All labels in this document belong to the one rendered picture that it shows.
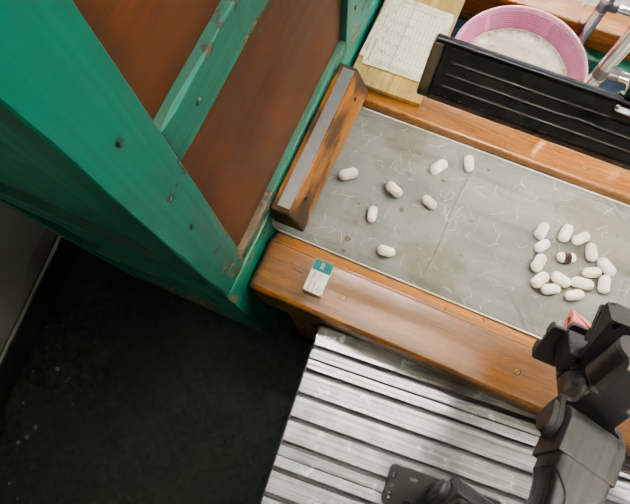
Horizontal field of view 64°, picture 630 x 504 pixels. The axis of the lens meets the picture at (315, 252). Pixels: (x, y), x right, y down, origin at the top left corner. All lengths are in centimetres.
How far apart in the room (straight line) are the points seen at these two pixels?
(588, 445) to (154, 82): 57
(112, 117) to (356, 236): 63
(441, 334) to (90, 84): 70
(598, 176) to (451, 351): 43
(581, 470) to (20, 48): 61
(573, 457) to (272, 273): 53
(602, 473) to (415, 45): 79
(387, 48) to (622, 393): 73
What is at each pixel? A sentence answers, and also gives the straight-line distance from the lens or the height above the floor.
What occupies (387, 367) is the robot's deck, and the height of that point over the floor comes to 67.
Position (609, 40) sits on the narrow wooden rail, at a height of 75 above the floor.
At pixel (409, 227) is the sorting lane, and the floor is 74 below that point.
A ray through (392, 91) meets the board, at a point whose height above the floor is 78.
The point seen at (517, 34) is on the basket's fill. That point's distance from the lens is 122.
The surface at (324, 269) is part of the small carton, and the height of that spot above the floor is 78.
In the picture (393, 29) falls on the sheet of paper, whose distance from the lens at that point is 111.
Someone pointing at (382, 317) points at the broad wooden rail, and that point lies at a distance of 89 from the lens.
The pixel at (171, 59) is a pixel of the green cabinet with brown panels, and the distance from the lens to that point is 45.
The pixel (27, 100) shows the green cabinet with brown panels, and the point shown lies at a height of 141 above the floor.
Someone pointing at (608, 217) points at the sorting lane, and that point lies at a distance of 108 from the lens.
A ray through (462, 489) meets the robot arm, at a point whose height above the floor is 82.
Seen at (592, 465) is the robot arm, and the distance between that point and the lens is 66.
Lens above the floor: 164
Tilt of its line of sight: 75 degrees down
